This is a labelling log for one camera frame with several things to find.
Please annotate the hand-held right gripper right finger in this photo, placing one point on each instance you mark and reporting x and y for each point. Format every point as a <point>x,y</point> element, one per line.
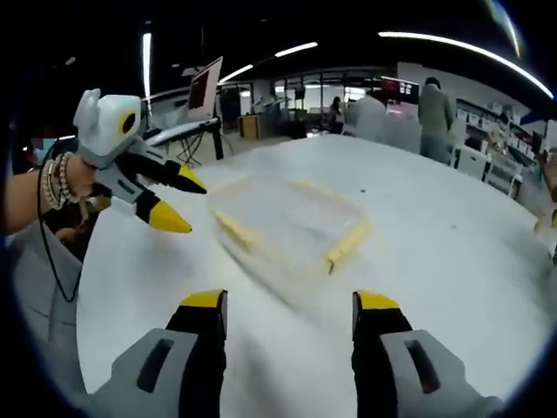
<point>404,379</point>

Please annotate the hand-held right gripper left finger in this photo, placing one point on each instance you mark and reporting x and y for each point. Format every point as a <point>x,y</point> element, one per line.
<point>183,374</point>

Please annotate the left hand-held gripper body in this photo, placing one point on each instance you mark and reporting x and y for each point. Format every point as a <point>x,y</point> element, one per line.
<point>106,126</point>

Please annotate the clear bag with yellow items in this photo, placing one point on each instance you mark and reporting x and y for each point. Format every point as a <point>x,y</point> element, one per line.
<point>287,217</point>

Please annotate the person's left hand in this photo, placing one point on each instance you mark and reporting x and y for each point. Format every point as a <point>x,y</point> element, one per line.
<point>85,183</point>

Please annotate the black laptop stand table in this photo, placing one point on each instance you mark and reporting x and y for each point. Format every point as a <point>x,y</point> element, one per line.
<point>187,130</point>

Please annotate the short ceiling light strip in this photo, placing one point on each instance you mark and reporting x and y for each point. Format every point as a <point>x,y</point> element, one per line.
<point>296,49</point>
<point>147,65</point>
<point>236,73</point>

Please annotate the white laptop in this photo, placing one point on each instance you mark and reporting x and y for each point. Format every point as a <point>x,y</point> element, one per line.
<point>204,89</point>

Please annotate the brown box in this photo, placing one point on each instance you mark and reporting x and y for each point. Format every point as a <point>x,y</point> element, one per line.
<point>249,126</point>

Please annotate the person's light top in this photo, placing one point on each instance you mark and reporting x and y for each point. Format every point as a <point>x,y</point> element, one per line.
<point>43,313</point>

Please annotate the white chair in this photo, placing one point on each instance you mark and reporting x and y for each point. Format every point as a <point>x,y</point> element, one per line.
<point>472,162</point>

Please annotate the long ceiling light strip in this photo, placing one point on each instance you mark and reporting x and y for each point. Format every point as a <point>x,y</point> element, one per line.
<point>465,54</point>

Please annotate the red wall screen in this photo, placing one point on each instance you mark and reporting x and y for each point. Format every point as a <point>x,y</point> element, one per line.
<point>399,85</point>

